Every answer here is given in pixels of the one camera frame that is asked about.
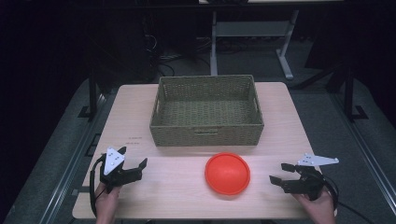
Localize person's left hand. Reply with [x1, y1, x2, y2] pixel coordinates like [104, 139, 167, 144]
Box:
[94, 183, 122, 219]

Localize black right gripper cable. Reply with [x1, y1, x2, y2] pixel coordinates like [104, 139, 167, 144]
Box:
[320, 172, 377, 224]

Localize black metal stand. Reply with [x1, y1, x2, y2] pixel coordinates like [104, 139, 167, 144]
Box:
[342, 63, 369, 122]
[78, 66, 106, 120]

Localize green woven basket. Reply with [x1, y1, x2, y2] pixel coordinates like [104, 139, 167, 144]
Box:
[149, 74, 265, 147]

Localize person's right hand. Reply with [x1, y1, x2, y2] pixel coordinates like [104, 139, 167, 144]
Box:
[293, 190, 336, 217]

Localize red plastic plate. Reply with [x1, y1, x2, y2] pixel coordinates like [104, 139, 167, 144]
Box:
[204, 151, 251, 196]

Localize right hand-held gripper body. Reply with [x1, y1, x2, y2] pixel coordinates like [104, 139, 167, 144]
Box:
[281, 152, 340, 202]

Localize cables on floor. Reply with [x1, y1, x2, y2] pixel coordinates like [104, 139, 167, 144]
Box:
[144, 34, 213, 77]

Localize grey metal desk frame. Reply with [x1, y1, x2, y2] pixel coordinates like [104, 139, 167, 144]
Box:
[209, 8, 301, 80]

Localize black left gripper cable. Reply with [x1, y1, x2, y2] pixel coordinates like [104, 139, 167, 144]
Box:
[89, 153, 107, 218]

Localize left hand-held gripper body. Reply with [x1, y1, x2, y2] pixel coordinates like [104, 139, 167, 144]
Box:
[98, 147, 144, 194]

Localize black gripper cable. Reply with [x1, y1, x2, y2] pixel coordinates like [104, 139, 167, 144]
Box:
[320, 172, 377, 224]
[89, 153, 107, 218]

